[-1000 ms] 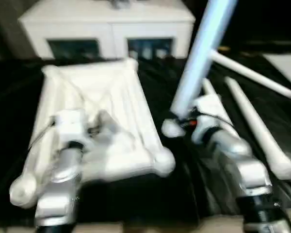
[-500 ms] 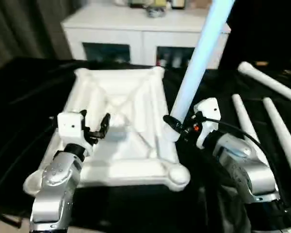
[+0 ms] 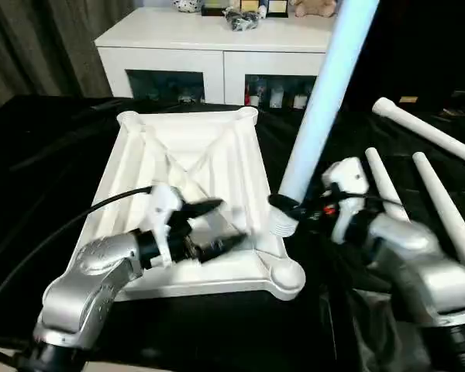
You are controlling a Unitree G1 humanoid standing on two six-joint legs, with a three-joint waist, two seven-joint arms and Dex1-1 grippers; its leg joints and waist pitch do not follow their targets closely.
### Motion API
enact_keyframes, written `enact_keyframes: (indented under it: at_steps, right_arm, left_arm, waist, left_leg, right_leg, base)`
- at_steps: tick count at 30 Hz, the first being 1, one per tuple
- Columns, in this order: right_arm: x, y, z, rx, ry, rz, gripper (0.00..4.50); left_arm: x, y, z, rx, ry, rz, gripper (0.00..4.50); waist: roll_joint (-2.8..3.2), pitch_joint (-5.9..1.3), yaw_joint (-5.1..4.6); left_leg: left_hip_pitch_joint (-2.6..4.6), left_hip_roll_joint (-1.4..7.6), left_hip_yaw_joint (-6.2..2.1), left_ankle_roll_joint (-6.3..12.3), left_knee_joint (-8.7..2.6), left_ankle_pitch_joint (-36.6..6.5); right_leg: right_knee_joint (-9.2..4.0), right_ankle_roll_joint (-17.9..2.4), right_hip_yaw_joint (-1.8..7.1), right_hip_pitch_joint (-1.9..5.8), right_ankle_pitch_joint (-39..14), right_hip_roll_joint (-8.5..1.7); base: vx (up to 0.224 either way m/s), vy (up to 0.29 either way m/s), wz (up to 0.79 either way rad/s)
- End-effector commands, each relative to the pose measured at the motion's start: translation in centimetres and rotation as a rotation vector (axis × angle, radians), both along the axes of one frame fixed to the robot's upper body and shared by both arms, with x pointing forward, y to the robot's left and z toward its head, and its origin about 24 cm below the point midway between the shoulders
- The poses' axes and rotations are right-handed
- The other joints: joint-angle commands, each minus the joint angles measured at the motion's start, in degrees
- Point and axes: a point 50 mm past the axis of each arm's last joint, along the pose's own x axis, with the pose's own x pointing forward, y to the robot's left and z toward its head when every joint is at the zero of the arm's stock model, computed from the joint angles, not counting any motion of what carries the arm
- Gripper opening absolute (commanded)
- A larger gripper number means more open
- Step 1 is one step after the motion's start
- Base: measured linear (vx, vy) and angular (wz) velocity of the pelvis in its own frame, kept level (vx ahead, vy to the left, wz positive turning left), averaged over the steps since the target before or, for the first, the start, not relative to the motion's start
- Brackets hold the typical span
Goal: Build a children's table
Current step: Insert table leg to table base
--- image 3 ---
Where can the white plastic table top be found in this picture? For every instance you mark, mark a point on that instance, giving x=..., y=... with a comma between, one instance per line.
x=224, y=162

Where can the white plastic table leg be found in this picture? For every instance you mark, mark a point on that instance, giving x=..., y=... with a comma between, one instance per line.
x=383, y=178
x=422, y=129
x=325, y=97
x=445, y=201

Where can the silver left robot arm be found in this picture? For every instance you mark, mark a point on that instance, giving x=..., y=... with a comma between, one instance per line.
x=85, y=279

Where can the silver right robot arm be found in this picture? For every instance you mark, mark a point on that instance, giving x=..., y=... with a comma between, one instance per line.
x=422, y=263

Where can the black mat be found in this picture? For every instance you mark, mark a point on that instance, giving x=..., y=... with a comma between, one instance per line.
x=42, y=174

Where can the white cabinet with glass doors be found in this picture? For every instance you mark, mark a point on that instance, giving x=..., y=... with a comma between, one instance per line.
x=170, y=42

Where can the black box with yellow label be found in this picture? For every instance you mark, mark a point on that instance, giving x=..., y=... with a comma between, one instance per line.
x=418, y=46

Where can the black framed plaque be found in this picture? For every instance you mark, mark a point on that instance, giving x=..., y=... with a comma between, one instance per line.
x=277, y=7
x=214, y=7
x=251, y=4

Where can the beige plush teddy bear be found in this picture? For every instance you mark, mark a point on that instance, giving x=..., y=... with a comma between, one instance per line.
x=315, y=7

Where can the white spotted plush toy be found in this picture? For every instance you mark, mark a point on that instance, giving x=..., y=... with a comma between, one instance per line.
x=188, y=4

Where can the grey curtain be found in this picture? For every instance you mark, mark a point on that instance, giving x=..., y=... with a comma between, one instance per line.
x=35, y=46

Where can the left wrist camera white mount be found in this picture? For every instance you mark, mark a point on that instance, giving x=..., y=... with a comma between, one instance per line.
x=162, y=209

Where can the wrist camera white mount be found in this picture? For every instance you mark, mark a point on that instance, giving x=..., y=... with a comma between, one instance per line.
x=348, y=178
x=162, y=209

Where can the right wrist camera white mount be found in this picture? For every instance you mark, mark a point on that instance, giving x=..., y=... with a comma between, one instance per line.
x=348, y=178

